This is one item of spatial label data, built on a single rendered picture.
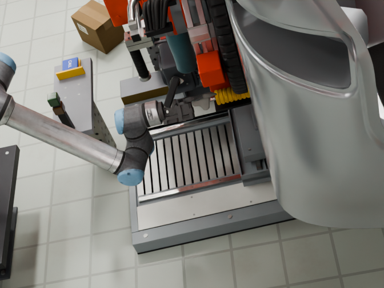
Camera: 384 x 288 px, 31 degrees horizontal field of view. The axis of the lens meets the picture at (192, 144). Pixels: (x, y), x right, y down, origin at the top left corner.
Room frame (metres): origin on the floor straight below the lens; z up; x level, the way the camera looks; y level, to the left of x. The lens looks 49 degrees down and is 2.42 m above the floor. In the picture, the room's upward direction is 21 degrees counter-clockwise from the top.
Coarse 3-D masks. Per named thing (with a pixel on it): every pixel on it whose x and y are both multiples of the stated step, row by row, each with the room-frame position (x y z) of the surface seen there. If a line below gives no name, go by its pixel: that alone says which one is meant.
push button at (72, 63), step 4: (64, 60) 2.43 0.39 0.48; (68, 60) 2.42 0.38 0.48; (72, 60) 2.41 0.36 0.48; (76, 60) 2.40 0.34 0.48; (64, 64) 2.40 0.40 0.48; (68, 64) 2.39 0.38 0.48; (72, 64) 2.38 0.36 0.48; (76, 64) 2.37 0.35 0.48; (64, 68) 2.38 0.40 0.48; (68, 68) 2.37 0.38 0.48; (72, 68) 2.36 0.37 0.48
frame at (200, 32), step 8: (184, 0) 1.79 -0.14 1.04; (200, 0) 1.77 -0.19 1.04; (184, 8) 1.77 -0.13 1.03; (200, 8) 1.76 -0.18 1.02; (200, 16) 1.74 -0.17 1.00; (192, 24) 1.73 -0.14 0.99; (200, 24) 1.73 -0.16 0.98; (192, 32) 1.72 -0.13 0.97; (200, 32) 1.71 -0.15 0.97; (208, 32) 1.70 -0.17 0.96; (192, 40) 1.71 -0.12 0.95; (200, 40) 1.70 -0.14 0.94; (208, 40) 1.70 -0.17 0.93; (216, 40) 2.04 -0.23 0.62; (200, 48) 1.73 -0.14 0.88; (208, 48) 1.70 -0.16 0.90; (216, 48) 2.00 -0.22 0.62; (224, 72) 1.88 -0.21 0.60
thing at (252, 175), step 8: (232, 112) 2.09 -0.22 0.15; (232, 120) 2.05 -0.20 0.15; (232, 128) 1.98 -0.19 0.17; (240, 144) 1.90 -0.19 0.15; (240, 152) 1.86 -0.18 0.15; (240, 160) 1.82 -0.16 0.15; (264, 160) 1.76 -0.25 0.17; (240, 168) 1.76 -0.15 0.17; (248, 168) 1.77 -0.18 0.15; (256, 168) 1.74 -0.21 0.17; (264, 168) 1.72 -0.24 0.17; (248, 176) 1.72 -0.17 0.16; (256, 176) 1.72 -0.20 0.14; (264, 176) 1.71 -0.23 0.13; (248, 184) 1.72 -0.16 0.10
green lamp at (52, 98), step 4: (56, 92) 2.04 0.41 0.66; (48, 96) 2.03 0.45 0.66; (52, 96) 2.02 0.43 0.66; (56, 96) 2.02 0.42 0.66; (48, 100) 2.01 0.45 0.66; (52, 100) 2.01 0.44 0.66; (56, 100) 2.00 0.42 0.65; (60, 100) 2.03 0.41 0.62; (52, 104) 2.01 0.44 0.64; (56, 104) 2.01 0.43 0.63
